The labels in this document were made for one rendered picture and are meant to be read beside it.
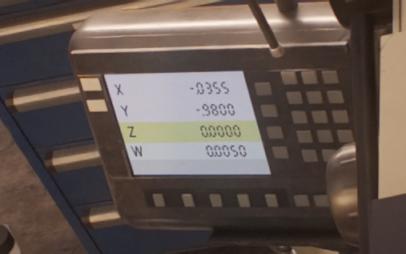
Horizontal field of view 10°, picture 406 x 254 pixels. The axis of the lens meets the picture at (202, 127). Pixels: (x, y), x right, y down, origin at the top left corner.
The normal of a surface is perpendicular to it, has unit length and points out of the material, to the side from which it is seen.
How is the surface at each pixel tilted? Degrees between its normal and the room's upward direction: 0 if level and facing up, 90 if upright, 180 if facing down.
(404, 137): 0
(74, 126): 90
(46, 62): 90
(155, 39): 15
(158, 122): 71
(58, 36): 90
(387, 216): 0
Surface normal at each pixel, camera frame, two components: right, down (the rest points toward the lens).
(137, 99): -0.40, 0.50
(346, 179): -0.36, -0.33
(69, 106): -0.12, 0.74
